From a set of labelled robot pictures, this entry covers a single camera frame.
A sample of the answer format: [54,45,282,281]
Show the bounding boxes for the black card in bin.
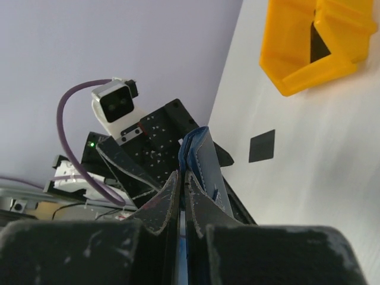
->
[310,21,331,63]

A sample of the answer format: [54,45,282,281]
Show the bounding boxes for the yellow plastic bin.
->
[259,0,377,96]

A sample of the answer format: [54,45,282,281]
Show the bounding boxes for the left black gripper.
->
[81,99,235,208]

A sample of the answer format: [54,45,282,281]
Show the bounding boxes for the black credit card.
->
[249,129,276,163]

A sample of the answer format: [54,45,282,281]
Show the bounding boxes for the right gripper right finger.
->
[185,171,256,284]

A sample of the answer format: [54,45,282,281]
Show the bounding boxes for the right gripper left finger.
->
[128,170,181,284]

